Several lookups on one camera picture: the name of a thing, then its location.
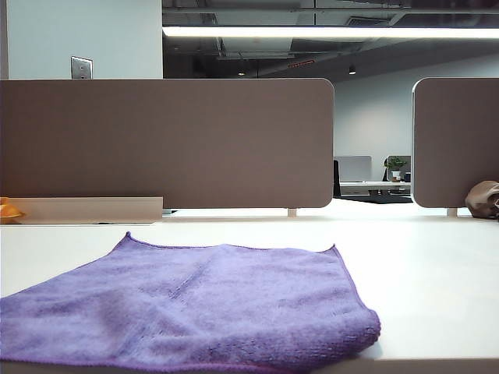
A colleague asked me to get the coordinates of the purple microfiber cloth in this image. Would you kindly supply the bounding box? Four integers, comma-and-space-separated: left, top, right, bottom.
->
0, 231, 382, 374

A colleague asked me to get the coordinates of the brown fabric desk partition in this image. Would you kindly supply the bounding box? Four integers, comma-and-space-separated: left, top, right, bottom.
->
0, 78, 335, 210
412, 76, 499, 209

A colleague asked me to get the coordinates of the grey desk screen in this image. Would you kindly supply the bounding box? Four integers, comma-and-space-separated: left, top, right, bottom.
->
334, 155, 373, 182

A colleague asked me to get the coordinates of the white office desk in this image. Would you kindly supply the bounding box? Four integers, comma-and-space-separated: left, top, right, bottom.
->
338, 180, 412, 196

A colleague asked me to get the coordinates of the potted green plant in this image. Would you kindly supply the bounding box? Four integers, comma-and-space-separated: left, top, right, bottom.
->
384, 155, 409, 183

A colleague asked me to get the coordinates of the long white ceiling light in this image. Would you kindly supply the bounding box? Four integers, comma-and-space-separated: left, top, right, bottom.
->
161, 25, 499, 39

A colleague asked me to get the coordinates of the crumpled brown bag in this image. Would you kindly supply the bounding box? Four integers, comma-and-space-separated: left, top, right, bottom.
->
465, 180, 499, 219

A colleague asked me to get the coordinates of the orange object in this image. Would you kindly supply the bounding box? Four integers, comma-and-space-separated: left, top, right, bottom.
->
0, 197, 27, 219

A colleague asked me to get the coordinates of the silver wall switch plate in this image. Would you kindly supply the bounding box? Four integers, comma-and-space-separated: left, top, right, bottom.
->
70, 55, 94, 79

